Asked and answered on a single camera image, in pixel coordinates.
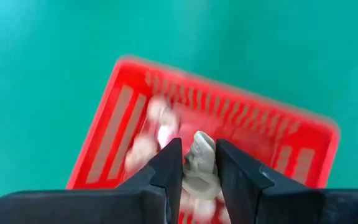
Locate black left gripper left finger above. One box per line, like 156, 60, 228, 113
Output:
116, 139, 184, 224

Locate red plastic basket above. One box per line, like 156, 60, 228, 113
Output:
66, 55, 341, 224

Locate small pieces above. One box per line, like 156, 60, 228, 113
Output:
124, 136, 158, 171

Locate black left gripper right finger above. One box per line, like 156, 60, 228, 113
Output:
216, 139, 315, 224

